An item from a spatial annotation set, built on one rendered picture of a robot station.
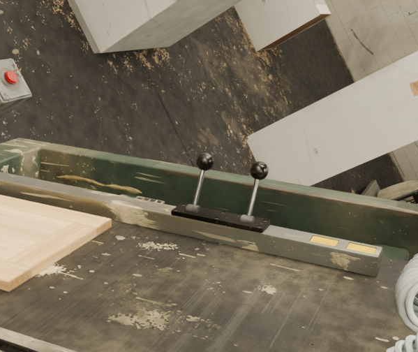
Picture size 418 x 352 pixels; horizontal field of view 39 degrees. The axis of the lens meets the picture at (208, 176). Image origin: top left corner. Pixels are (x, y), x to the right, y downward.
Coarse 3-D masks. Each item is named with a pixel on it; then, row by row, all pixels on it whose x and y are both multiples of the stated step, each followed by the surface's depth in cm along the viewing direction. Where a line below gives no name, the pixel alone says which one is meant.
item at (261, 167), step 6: (258, 162) 120; (252, 168) 120; (258, 168) 119; (264, 168) 119; (252, 174) 120; (258, 174) 119; (264, 174) 119; (258, 180) 120; (252, 192) 120; (252, 198) 119; (252, 204) 119; (252, 210) 119; (246, 216) 118; (252, 216) 118; (246, 222) 118; (252, 222) 118
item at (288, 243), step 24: (0, 192) 141; (24, 192) 138; (48, 192) 135; (72, 192) 134; (96, 192) 134; (120, 216) 128; (144, 216) 126; (168, 216) 123; (216, 240) 120; (240, 240) 118; (264, 240) 116; (288, 240) 114; (336, 264) 111; (360, 264) 109
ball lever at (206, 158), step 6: (198, 156) 124; (204, 156) 124; (210, 156) 124; (198, 162) 124; (204, 162) 123; (210, 162) 124; (204, 168) 124; (210, 168) 125; (198, 180) 124; (198, 186) 124; (198, 192) 124; (192, 204) 124; (186, 210) 123; (192, 210) 122; (198, 210) 123
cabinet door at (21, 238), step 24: (0, 216) 126; (24, 216) 126; (48, 216) 126; (72, 216) 126; (96, 216) 127; (0, 240) 114; (24, 240) 115; (48, 240) 114; (72, 240) 115; (0, 264) 104; (24, 264) 105; (48, 264) 108; (0, 288) 100
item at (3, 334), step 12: (0, 336) 75; (12, 336) 75; (24, 336) 75; (408, 336) 51; (0, 348) 73; (12, 348) 73; (24, 348) 73; (36, 348) 72; (48, 348) 73; (60, 348) 73; (396, 348) 50; (408, 348) 49
